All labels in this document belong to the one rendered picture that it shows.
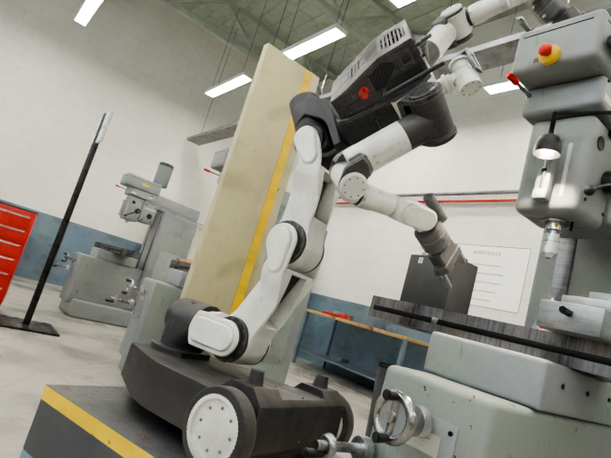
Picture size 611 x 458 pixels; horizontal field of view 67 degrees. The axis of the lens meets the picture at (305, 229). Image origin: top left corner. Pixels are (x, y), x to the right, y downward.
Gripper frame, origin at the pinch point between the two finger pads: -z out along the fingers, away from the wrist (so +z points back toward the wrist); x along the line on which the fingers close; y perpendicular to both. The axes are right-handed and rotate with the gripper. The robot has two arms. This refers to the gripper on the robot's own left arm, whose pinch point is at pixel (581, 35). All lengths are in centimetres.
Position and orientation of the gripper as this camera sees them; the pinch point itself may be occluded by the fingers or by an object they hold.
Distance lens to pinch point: 192.4
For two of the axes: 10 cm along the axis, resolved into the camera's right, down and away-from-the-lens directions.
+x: 0.8, -1.5, -9.8
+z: -6.9, -7.2, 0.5
